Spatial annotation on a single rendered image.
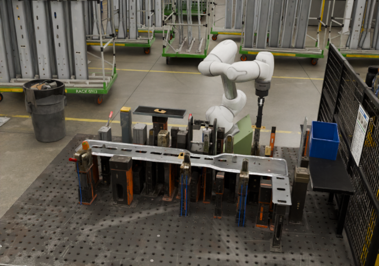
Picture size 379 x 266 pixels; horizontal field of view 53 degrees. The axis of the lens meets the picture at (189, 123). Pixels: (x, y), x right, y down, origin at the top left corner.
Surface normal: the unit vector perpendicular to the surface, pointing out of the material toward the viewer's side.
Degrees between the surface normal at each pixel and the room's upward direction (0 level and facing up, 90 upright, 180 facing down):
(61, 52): 87
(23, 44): 86
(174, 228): 0
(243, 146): 90
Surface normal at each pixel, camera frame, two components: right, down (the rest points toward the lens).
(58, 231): 0.02, -0.92
